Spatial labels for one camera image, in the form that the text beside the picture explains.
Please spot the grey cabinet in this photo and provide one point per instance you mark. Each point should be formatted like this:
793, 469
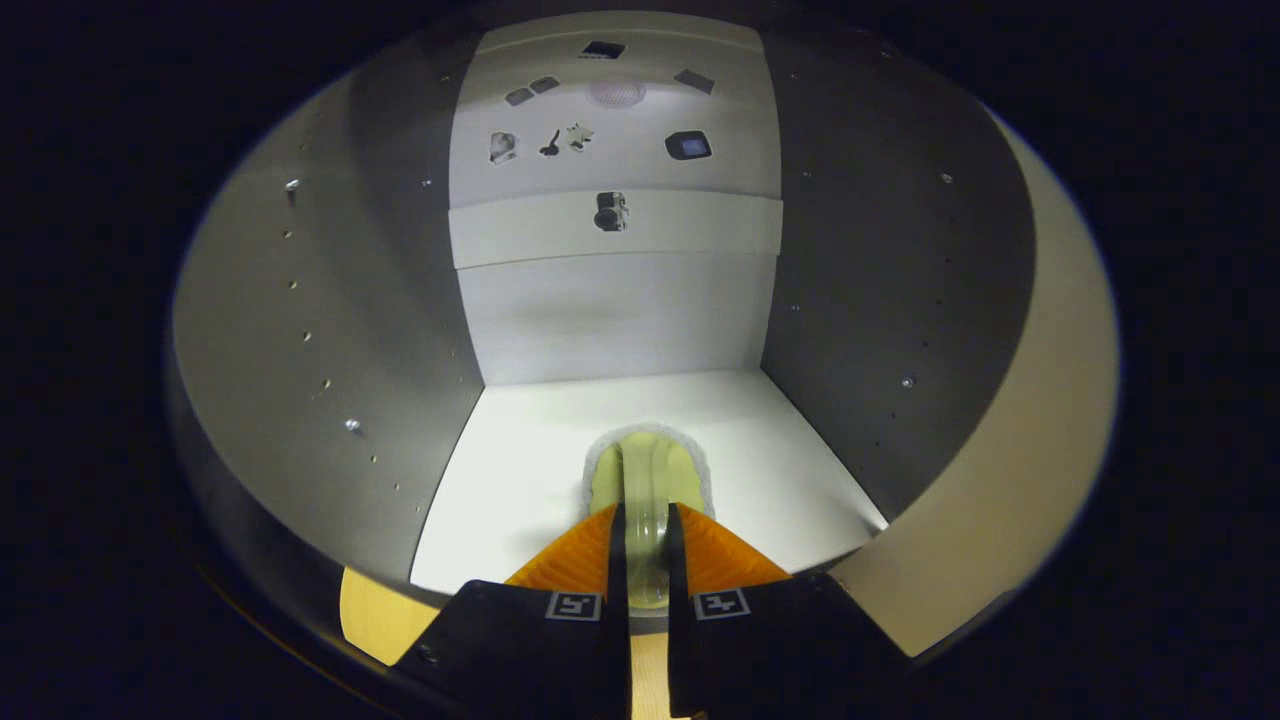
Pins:
330, 300

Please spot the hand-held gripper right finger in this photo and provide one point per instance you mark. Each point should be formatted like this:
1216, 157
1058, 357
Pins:
682, 660

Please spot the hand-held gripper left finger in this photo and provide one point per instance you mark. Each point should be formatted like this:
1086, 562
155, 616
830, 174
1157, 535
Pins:
618, 660

